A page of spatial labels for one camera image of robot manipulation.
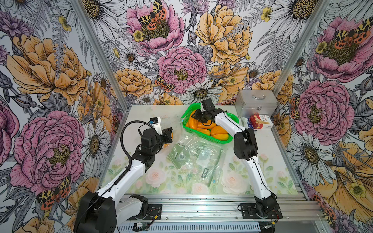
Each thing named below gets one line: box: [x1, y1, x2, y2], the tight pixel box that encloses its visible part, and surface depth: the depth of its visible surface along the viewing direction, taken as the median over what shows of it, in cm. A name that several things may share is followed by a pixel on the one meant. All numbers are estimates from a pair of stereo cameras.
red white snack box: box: [249, 112, 274, 130], surface depth 111 cm
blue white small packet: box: [240, 116, 253, 130], surface depth 113 cm
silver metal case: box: [235, 89, 280, 118], surface depth 111 cm
